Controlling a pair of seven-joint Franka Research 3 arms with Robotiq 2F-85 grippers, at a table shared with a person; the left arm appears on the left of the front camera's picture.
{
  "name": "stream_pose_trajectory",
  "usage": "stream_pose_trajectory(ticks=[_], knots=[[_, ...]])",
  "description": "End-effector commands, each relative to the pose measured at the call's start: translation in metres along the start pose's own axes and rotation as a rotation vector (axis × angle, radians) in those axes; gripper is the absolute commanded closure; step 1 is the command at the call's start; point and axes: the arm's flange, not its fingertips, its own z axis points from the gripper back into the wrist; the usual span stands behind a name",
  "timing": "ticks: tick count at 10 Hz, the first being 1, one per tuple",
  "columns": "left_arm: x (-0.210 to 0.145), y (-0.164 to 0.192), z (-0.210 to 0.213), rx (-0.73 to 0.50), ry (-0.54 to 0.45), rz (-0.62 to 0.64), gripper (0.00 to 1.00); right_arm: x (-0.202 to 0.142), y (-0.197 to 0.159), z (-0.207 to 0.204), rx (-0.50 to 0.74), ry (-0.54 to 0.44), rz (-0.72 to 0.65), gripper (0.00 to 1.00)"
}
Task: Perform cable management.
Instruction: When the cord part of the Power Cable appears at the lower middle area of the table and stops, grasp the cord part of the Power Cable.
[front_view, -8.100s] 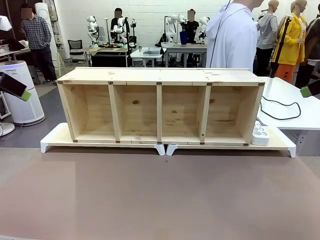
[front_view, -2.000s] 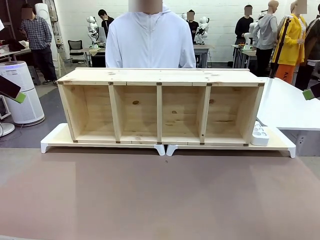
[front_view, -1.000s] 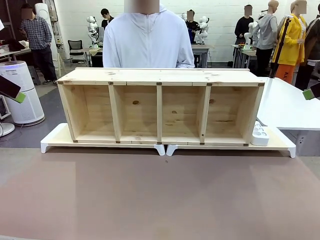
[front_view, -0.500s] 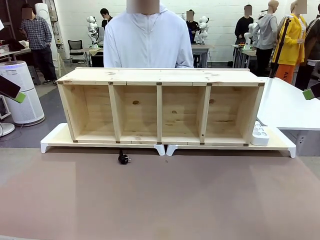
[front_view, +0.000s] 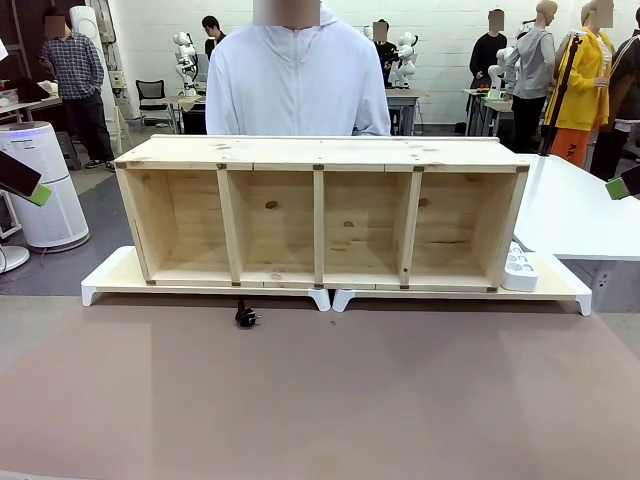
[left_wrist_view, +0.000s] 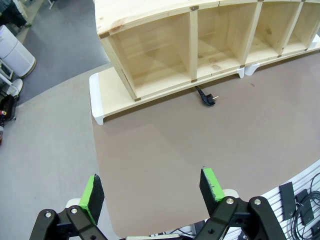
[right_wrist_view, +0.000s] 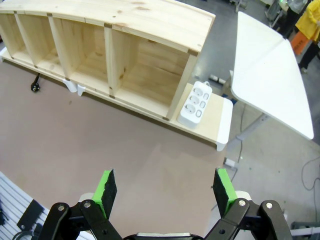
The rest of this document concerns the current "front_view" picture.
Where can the mannequin in yellow jacket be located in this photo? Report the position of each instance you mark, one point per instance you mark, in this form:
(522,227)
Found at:
(585,85)

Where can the mannequin in brown jacket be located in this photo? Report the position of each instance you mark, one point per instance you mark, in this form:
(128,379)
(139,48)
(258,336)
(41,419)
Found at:
(625,100)

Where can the wood riser with white legs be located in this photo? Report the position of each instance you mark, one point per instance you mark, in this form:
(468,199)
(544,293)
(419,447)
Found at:
(555,285)
(120,272)

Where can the white cylindrical air purifier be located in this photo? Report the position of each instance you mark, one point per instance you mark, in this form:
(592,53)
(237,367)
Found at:
(45,200)

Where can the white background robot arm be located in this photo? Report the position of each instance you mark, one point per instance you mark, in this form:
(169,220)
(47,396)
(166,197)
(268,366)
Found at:
(406,60)
(185,60)

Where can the person in white hoodie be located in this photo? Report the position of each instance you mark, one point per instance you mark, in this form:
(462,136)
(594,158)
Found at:
(300,80)

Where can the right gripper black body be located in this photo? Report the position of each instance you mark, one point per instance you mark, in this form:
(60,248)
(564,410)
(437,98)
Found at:
(632,182)

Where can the white fan base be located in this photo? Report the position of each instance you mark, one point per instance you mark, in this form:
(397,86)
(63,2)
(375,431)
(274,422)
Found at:
(12,257)

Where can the black mesh office chair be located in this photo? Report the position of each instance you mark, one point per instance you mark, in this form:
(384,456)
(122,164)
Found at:
(152,97)

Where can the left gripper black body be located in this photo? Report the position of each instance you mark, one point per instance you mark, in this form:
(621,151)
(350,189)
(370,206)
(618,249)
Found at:
(17,172)

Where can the white power strip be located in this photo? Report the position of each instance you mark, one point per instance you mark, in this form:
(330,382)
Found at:
(520,272)

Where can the person in black sweater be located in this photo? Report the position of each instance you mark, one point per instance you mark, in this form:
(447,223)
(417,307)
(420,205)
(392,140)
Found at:
(487,60)

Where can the mannequin in grey hoodie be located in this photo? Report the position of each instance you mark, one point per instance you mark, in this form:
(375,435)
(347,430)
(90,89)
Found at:
(535,60)

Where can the person in black holding robot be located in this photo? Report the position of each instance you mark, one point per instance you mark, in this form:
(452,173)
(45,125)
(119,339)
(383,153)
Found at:
(386,50)

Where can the tall white air conditioner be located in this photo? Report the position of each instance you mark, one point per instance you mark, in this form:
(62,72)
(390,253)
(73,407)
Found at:
(92,55)

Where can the person in plaid shirt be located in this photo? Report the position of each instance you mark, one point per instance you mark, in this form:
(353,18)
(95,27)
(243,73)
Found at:
(75,70)

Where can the black tripod stand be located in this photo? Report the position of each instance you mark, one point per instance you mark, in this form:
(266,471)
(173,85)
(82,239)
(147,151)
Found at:
(562,85)

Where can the white side table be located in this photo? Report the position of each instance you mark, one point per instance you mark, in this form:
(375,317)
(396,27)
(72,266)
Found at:
(575,210)

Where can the four-compartment pine wood shelf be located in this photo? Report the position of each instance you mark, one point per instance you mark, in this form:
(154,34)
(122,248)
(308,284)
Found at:
(320,150)

